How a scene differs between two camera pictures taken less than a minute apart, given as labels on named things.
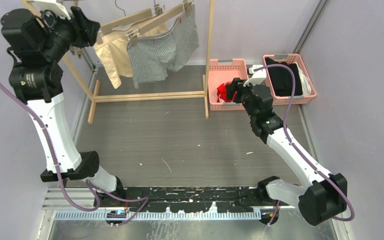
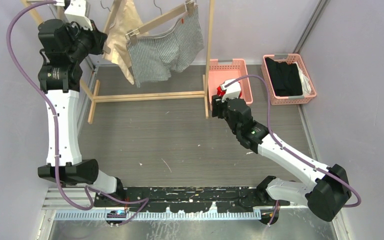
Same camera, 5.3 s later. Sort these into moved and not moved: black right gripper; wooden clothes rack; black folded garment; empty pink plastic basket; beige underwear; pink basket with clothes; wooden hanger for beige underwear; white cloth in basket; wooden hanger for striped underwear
Moved: wooden hanger for beige underwear; black right gripper; beige underwear
Not moved: empty pink plastic basket; wooden hanger for striped underwear; white cloth in basket; wooden clothes rack; black folded garment; pink basket with clothes
